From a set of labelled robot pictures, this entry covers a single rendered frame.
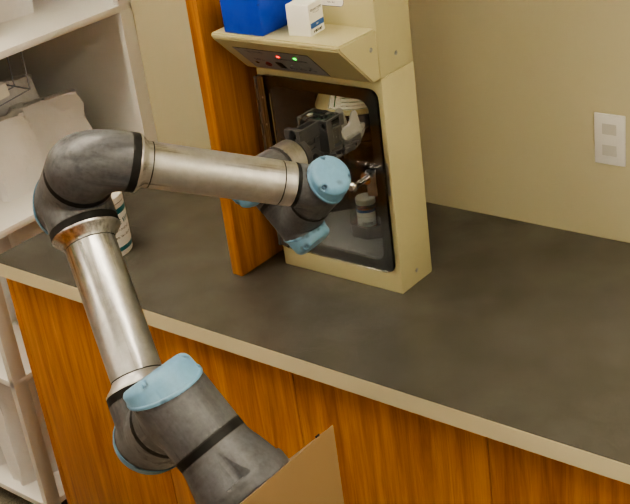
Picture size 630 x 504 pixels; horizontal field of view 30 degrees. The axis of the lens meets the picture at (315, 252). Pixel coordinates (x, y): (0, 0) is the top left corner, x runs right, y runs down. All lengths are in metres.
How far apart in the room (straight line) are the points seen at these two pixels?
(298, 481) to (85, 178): 0.57
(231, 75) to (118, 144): 0.69
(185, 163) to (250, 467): 0.50
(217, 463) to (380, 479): 0.74
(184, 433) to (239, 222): 0.96
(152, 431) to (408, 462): 0.71
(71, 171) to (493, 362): 0.86
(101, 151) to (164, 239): 1.03
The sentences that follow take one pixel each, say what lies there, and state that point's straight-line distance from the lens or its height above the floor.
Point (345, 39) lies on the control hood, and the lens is 2.21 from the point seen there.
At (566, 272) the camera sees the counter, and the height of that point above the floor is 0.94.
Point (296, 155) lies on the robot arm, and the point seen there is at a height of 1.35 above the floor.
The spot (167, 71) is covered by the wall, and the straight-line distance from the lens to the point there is 3.35.
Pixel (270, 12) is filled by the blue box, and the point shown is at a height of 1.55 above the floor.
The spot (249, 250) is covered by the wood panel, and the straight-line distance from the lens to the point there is 2.63.
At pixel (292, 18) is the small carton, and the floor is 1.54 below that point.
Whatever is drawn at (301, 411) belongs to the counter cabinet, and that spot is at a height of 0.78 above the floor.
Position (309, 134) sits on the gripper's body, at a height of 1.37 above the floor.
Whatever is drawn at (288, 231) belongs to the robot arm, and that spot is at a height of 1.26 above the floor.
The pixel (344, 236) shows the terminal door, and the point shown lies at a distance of 2.48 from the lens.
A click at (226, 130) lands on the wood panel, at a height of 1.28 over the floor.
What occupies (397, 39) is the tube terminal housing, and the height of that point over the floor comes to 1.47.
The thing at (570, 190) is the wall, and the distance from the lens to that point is 2.68.
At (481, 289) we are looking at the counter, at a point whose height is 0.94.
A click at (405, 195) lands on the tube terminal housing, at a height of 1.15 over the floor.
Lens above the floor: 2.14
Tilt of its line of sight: 27 degrees down
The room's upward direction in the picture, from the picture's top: 8 degrees counter-clockwise
